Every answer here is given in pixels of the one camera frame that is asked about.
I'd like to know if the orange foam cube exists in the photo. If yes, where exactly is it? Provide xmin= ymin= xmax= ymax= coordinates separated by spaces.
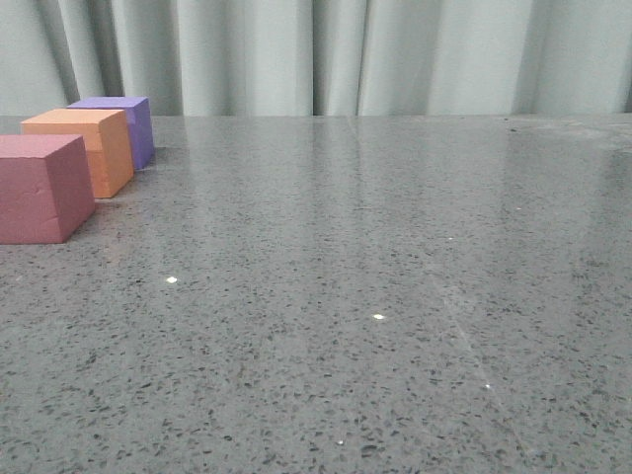
xmin=21 ymin=109 xmax=134 ymax=198

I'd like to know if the purple foam cube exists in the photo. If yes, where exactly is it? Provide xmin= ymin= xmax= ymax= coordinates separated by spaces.
xmin=68 ymin=96 xmax=155 ymax=170

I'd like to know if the grey-green curtain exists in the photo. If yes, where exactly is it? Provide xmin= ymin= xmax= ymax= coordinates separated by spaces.
xmin=1 ymin=1 xmax=631 ymax=116

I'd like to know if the pink foam cube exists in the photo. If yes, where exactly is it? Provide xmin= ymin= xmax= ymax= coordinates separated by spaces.
xmin=0 ymin=134 xmax=96 ymax=244

